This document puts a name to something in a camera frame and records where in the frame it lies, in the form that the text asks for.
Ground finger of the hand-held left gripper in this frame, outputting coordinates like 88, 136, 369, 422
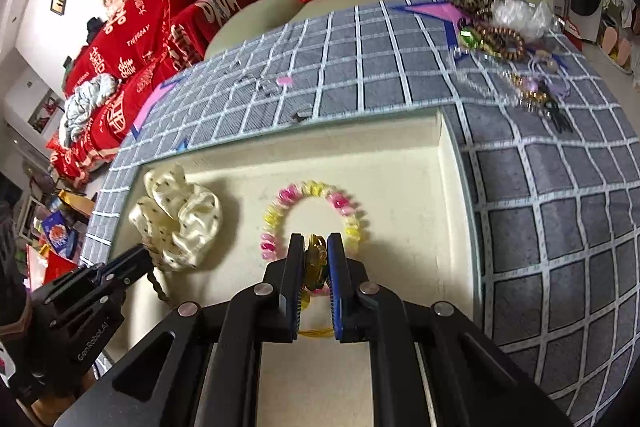
106, 260, 154, 297
92, 245, 154, 281

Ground brown bead bracelet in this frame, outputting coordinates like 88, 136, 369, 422
480, 24, 528, 58

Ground purple cord bracelet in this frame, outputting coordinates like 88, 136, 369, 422
525, 49, 571, 100

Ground pink slippers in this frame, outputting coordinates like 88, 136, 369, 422
597, 27, 637, 74

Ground brown braided hair tie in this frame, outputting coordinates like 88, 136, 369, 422
145, 247, 173, 305

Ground cream polka dot scrunchie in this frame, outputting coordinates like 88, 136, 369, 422
128, 164, 222, 272

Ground grey checked blanket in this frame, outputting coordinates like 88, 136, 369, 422
80, 0, 640, 427

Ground pink yellow spiral hair tie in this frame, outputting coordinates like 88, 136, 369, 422
259, 180, 362, 298

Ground red printed bedspread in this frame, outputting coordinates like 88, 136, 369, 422
47, 0, 211, 188

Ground pink paper strip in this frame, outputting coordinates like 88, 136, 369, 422
132, 77, 187, 138

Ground gold bead bracelet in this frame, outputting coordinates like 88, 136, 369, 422
510, 74, 548, 110

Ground grey white twisted cloth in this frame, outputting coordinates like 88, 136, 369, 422
57, 73, 118, 148

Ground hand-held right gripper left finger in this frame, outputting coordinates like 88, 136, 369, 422
62, 233, 307, 427

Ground green gem hair clip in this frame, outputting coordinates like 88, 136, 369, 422
457, 27, 483, 52

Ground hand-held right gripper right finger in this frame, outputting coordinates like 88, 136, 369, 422
326, 233, 576, 427

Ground cream rectangular tray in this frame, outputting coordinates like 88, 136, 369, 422
87, 107, 483, 427

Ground blue printed box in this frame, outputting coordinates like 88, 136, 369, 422
40, 212, 81, 258

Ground red gift bags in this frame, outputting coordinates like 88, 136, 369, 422
25, 247, 81, 289

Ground pink paper triangle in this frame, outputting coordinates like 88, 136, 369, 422
390, 0, 466, 28

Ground black tassel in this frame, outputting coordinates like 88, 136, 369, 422
545, 99, 573, 134

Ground clear plastic bag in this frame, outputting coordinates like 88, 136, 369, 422
490, 0, 563, 40

